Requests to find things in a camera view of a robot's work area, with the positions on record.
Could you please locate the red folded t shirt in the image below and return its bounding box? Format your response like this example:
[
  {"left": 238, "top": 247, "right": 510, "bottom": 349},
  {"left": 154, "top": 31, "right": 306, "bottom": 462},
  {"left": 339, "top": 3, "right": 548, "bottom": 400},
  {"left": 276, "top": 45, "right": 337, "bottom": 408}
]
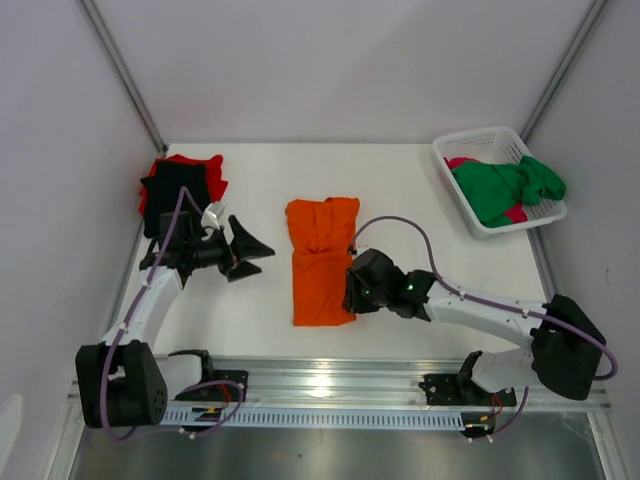
[{"left": 138, "top": 154, "right": 228, "bottom": 215}]

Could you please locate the pink t shirt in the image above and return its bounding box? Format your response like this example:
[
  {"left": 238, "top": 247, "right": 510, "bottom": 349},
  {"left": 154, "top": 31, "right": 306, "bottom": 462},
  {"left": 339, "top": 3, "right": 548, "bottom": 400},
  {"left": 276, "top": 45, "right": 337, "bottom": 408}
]
[{"left": 445, "top": 157, "right": 528, "bottom": 228}]

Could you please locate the aluminium mounting rail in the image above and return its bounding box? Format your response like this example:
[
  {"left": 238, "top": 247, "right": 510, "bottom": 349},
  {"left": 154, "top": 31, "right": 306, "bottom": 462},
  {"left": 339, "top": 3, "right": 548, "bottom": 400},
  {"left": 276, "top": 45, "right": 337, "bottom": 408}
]
[{"left": 66, "top": 355, "right": 612, "bottom": 413}]

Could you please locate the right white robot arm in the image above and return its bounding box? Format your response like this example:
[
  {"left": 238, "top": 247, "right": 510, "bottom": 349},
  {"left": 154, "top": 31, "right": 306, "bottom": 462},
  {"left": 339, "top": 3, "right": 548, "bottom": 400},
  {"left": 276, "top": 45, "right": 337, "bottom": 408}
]
[{"left": 343, "top": 249, "right": 606, "bottom": 404}]

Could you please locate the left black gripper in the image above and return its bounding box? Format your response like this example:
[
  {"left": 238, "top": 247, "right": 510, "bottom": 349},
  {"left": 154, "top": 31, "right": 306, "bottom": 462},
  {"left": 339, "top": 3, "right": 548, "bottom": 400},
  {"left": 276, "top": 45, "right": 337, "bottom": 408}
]
[{"left": 185, "top": 216, "right": 274, "bottom": 282}]

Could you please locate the white plastic basket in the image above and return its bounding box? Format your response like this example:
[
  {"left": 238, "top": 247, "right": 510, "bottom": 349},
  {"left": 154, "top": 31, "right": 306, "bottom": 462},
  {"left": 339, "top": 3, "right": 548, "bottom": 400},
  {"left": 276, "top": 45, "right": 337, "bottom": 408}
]
[{"left": 432, "top": 126, "right": 568, "bottom": 240}]

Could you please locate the black folded t shirt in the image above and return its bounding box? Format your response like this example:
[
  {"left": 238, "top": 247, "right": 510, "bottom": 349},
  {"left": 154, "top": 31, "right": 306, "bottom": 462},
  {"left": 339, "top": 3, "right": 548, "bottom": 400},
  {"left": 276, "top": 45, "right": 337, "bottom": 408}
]
[{"left": 141, "top": 161, "right": 211, "bottom": 239}]

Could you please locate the white slotted cable duct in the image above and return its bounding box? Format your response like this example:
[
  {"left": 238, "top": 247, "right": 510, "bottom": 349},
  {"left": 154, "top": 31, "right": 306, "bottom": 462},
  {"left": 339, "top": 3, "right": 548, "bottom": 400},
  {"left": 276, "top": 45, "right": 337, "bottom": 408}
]
[{"left": 160, "top": 406, "right": 465, "bottom": 431}]

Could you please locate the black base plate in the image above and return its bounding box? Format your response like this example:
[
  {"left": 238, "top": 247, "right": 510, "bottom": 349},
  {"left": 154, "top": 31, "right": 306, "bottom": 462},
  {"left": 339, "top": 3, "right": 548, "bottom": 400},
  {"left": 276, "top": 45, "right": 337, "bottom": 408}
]
[
  {"left": 176, "top": 370, "right": 249, "bottom": 403},
  {"left": 418, "top": 351, "right": 516, "bottom": 407}
]

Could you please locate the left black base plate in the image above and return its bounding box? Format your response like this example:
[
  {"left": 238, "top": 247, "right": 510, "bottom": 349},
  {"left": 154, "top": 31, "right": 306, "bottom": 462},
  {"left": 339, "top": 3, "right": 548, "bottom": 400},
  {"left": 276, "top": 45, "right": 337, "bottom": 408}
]
[{"left": 176, "top": 370, "right": 249, "bottom": 403}]

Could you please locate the green t shirt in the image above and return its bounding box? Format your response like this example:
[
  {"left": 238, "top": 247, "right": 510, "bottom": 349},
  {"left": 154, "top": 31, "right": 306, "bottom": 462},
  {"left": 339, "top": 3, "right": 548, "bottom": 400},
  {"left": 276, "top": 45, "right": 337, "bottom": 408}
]
[{"left": 445, "top": 156, "right": 566, "bottom": 228}]

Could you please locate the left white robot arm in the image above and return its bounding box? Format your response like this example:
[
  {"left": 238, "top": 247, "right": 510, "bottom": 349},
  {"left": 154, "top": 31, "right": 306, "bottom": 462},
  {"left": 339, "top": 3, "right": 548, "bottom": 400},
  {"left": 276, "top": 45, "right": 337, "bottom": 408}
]
[{"left": 75, "top": 208, "right": 275, "bottom": 429}]

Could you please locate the orange t shirt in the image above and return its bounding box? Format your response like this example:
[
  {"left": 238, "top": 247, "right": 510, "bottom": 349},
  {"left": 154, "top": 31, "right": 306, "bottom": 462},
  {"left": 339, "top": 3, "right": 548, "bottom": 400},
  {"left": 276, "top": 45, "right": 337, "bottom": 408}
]
[{"left": 285, "top": 197, "right": 360, "bottom": 327}]

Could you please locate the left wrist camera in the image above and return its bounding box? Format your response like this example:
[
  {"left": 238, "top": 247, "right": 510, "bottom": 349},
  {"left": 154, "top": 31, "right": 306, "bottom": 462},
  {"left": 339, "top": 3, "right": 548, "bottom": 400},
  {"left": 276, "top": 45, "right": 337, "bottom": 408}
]
[{"left": 200, "top": 202, "right": 225, "bottom": 230}]

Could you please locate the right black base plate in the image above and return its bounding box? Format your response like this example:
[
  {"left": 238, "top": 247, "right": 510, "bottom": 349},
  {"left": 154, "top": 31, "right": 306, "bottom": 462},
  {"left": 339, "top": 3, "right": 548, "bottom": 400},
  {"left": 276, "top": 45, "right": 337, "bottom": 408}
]
[{"left": 418, "top": 351, "right": 516, "bottom": 407}]

